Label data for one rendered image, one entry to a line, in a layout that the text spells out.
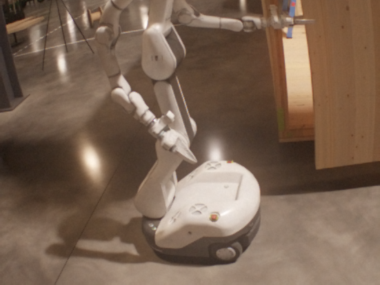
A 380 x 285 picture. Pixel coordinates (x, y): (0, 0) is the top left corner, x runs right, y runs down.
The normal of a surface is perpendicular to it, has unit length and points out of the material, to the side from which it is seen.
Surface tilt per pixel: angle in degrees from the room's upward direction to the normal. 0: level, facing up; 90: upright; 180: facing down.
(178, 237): 90
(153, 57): 90
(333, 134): 90
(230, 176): 73
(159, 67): 89
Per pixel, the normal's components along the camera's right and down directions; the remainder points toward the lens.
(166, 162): -0.23, 0.47
